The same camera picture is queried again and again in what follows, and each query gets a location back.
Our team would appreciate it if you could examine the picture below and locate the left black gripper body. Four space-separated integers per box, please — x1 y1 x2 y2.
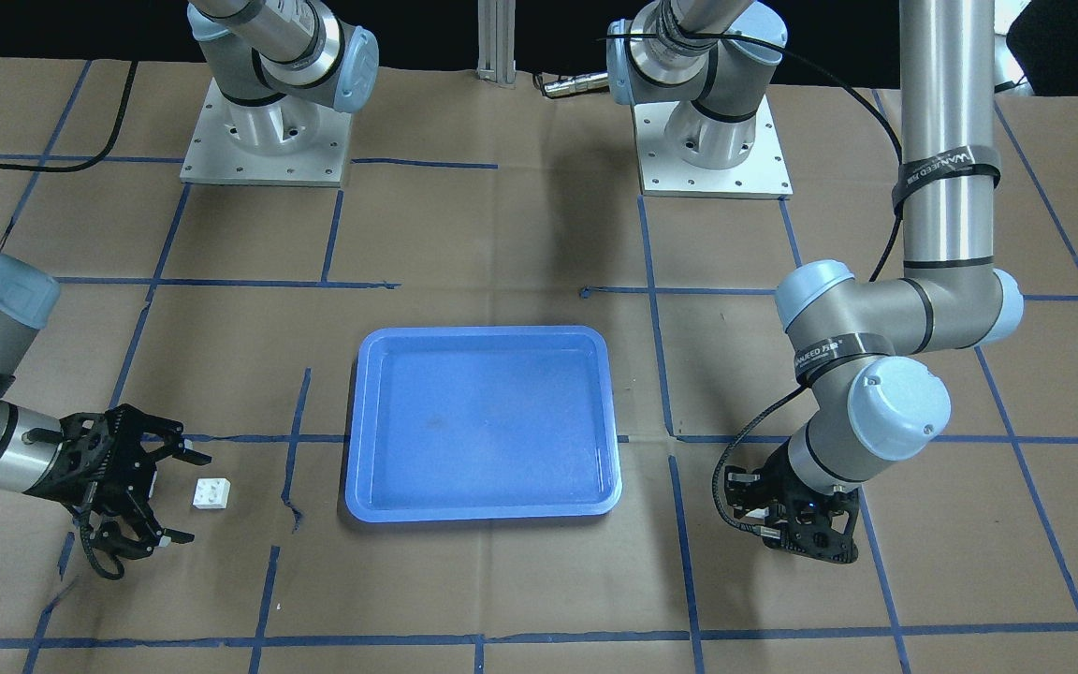
724 458 861 564

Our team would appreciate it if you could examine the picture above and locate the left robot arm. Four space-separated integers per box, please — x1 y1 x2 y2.
605 1 1024 564

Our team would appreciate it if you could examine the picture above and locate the aluminium frame post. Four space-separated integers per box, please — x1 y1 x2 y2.
475 0 517 88

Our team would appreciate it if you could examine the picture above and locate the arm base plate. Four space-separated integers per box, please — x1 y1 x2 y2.
180 81 354 188
632 98 794 200

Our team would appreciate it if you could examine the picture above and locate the brown paper table cover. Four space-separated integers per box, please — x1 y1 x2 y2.
0 63 1078 673

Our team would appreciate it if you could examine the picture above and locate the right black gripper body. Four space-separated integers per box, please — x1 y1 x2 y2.
29 404 183 521

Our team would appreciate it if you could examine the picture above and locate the white block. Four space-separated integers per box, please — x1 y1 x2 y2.
191 477 231 509

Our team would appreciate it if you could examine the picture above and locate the blue plastic tray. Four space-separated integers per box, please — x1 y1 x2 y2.
345 325 623 523

